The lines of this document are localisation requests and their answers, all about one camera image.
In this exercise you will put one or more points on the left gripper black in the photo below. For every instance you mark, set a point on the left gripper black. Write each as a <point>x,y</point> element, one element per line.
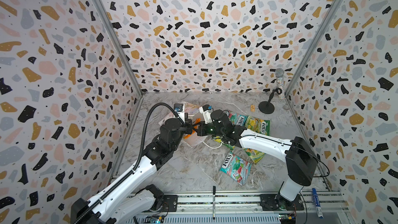
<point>188,129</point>

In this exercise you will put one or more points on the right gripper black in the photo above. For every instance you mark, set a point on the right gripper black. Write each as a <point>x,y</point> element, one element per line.
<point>200,129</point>

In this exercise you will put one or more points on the orange berry candy bag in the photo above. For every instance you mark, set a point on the orange berry candy bag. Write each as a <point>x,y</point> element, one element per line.
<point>190,127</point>

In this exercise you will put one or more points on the black marker pen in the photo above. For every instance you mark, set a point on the black marker pen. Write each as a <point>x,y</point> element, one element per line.
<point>214,202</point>

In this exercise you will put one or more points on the silver glitter microphone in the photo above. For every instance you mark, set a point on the silver glitter microphone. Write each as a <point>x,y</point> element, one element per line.
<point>279,73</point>

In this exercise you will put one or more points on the white cartoon paper bag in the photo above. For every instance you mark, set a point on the white cartoon paper bag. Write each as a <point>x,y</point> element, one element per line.
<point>191,113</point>

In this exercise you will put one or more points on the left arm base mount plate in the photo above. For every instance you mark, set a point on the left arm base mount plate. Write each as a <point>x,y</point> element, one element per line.
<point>166,203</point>

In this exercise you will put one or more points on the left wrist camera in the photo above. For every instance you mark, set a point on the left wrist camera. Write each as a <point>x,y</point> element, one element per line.
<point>179,109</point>

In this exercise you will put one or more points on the yellow mango candy bag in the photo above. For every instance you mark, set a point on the yellow mango candy bag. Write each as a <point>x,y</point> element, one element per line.
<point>254,155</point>

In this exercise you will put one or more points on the blue marker pen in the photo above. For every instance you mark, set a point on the blue marker pen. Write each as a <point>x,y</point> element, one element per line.
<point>317,204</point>

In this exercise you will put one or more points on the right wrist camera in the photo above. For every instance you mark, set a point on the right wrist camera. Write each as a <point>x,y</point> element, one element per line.
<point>206,111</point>

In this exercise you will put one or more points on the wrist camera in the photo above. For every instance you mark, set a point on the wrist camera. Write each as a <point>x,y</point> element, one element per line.
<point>179,109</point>
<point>206,111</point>

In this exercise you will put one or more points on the green yellow candy bag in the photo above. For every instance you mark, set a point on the green yellow candy bag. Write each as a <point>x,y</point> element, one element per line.
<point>258,125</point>

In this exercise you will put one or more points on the black microphone stand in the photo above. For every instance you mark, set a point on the black microphone stand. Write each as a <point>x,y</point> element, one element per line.
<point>267,107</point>

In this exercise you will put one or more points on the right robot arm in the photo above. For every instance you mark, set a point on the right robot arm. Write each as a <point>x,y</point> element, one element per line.
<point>299,157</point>

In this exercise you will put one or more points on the teal mint blossom candy bag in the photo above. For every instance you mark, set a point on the teal mint blossom candy bag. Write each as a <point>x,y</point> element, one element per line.
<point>237,119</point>

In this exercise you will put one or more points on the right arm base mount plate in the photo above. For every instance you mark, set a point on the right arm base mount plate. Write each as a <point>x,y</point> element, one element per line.
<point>275,202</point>

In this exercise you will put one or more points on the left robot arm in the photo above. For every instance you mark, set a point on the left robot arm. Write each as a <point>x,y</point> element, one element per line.
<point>113,205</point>

